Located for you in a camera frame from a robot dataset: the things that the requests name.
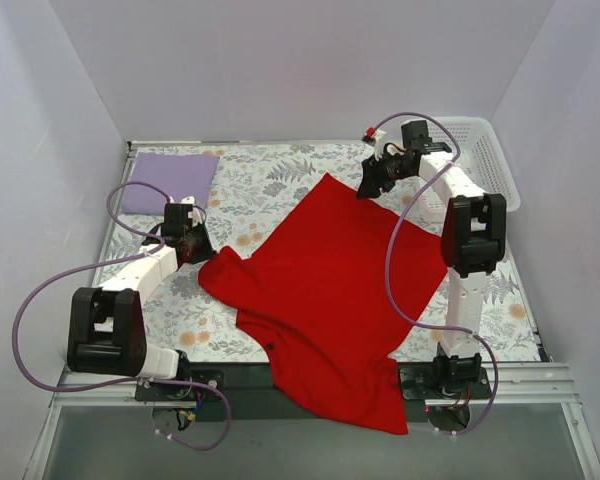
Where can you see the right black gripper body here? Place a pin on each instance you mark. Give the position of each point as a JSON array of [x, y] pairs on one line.
[[376, 173]]

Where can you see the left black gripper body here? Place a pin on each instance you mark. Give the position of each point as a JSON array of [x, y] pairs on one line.
[[196, 247]]

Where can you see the white plastic basket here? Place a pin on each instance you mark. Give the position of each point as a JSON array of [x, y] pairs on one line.
[[482, 159]]

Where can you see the red t shirt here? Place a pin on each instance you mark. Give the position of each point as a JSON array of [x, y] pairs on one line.
[[340, 279]]

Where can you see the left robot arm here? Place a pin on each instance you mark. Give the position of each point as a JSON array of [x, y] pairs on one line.
[[107, 332]]

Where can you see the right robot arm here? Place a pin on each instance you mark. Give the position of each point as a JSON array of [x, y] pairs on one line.
[[472, 245]]

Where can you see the folded purple t shirt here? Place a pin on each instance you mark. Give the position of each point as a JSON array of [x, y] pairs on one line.
[[180, 176]]

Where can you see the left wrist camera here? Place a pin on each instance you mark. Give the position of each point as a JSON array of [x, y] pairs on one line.
[[186, 209]]

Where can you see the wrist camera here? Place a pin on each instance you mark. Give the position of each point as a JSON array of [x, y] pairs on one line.
[[377, 139], [186, 209]]

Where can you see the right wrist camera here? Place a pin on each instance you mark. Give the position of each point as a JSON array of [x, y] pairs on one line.
[[377, 139]]

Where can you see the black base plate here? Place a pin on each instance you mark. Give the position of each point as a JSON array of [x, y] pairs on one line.
[[384, 397]]

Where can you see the aluminium frame rail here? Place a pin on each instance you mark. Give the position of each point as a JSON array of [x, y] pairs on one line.
[[519, 382]]

